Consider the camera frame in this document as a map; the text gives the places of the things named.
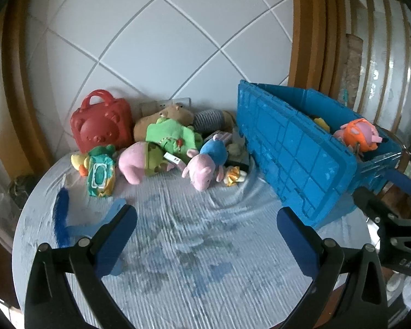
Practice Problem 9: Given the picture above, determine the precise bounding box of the green wet wipes pack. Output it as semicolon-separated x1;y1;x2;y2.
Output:
87;145;118;197

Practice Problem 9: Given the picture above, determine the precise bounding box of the pink pig plush blue shirt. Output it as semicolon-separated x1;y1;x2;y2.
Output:
181;133;232;191

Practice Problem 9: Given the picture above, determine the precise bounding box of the dark mottled object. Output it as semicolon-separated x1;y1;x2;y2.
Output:
7;174;40;201

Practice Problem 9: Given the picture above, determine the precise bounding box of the small yellow toy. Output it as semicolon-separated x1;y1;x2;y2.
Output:
313;117;331;134

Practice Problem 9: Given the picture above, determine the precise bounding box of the grey cloth-covered desktop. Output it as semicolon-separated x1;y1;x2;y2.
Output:
12;144;372;329

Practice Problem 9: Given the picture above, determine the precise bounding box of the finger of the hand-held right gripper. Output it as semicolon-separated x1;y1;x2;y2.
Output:
384;169;411;197
352;187;401;227

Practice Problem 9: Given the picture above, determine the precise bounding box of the brown plush bear striped shirt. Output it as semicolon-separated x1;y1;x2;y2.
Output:
133;104;237;143

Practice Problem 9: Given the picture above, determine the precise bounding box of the orange pig plush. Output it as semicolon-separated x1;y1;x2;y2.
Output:
333;118;384;154

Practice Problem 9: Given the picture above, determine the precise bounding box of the green plush toy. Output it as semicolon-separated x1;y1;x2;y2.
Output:
145;118;203;155

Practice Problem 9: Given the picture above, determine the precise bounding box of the wooden slatted chair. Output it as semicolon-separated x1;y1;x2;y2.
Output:
342;0;411;144

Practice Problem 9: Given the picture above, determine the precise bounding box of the wooden door frame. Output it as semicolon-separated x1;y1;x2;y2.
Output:
288;0;346;103
0;0;55;179

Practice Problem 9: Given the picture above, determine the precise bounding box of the pink plush with green shorts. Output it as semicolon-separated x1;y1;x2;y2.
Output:
118;141;179;185

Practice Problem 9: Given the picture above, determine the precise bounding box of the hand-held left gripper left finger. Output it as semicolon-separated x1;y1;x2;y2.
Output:
25;205;138;329

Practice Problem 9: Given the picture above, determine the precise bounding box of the blue plastic crate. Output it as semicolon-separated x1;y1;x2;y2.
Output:
236;80;403;229

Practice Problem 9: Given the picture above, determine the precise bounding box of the yellow duck toy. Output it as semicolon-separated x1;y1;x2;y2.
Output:
71;153;90;177

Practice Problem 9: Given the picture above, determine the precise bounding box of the yellow and white soft toy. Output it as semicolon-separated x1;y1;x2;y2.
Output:
224;165;248;187

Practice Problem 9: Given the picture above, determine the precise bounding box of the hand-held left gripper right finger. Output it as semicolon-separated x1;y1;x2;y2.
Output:
277;206;388;329

